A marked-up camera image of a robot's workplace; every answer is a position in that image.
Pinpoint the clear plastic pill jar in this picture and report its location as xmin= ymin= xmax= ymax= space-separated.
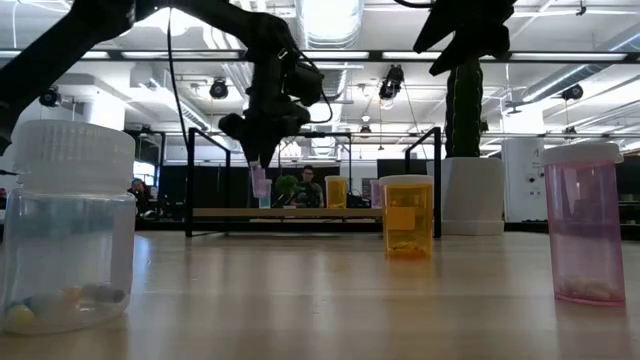
xmin=0 ymin=118 xmax=137 ymax=336

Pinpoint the white column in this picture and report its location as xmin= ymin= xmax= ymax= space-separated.
xmin=501 ymin=137 xmax=546 ymax=224

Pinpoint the green medicine bottle white cap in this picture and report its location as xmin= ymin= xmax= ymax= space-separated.
xmin=257 ymin=178 xmax=273 ymax=210

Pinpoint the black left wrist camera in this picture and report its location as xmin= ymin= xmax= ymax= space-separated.
xmin=284 ymin=58 xmax=326 ymax=107

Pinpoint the orange medicine bottle white cap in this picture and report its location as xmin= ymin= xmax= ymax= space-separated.
xmin=324 ymin=174 xmax=349 ymax=210
xmin=378 ymin=173 xmax=435 ymax=260

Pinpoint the dark green cactus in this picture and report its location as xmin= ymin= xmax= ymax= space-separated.
xmin=444 ymin=57 xmax=485 ymax=159

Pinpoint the large grey ventilation duct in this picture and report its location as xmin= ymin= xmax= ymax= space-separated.
xmin=519 ymin=22 xmax=640 ymax=104

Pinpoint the black ceiling camera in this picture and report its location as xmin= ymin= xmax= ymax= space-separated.
xmin=208 ymin=77 xmax=230 ymax=101
xmin=559 ymin=83 xmax=585 ymax=103
xmin=38 ymin=84 xmax=62 ymax=109
xmin=378 ymin=63 xmax=405 ymax=101

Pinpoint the person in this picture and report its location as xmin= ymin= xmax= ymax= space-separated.
xmin=128 ymin=177 xmax=159 ymax=219
xmin=294 ymin=164 xmax=325 ymax=209

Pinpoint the silver spiral ventilation duct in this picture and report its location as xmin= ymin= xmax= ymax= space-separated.
xmin=294 ymin=0 xmax=366 ymax=159

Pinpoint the wooden shelf with black frame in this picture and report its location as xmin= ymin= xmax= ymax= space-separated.
xmin=185 ymin=125 xmax=446 ymax=240

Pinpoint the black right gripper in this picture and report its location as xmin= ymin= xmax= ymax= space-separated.
xmin=412 ymin=0 xmax=517 ymax=77

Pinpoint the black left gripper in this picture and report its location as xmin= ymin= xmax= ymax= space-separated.
xmin=218 ymin=98 xmax=312 ymax=169

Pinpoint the green leafy plant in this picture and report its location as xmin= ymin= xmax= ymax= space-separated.
xmin=274 ymin=174 xmax=300 ymax=208

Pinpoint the black overhead beam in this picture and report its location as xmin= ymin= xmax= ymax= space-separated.
xmin=0 ymin=48 xmax=640 ymax=64

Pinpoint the white plant pot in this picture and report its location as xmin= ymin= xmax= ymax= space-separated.
xmin=426 ymin=157 xmax=506 ymax=237

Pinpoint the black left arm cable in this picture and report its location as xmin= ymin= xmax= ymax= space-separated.
xmin=165 ymin=7 xmax=194 ymax=154

